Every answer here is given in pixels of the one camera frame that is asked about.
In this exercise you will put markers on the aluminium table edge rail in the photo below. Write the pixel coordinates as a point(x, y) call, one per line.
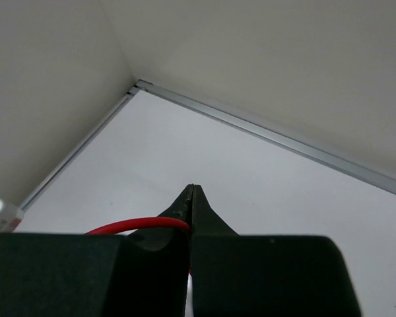
point(315, 154)

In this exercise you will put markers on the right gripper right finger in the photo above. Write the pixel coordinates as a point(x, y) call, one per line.
point(264, 275)

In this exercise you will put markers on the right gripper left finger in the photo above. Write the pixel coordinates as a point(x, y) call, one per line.
point(142, 274)

